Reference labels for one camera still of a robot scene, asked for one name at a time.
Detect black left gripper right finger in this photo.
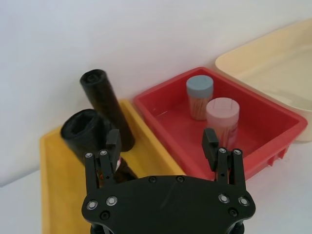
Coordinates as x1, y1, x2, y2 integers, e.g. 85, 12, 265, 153
202, 128, 247, 195

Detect red plastic bin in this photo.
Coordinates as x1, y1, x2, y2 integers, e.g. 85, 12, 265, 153
133, 67, 308, 181

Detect blue-lidded toothpick jar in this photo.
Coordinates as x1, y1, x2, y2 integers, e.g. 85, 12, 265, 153
186, 75, 214, 121

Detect white table cloth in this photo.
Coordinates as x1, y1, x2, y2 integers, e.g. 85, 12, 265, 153
0, 140, 312, 234

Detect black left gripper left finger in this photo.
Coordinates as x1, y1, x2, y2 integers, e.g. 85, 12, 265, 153
84, 129, 122, 195

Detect cream plastic bin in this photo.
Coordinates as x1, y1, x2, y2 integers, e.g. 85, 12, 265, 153
215, 18, 312, 143

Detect black garbage bag roll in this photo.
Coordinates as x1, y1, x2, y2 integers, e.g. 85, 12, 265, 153
79, 69, 136, 153
60, 109, 137, 186

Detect pink-lidded toothpick jar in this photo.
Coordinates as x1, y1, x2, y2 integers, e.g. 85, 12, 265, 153
205, 97, 240, 150

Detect yellow plastic tray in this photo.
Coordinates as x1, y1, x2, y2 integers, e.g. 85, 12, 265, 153
39, 99, 187, 234

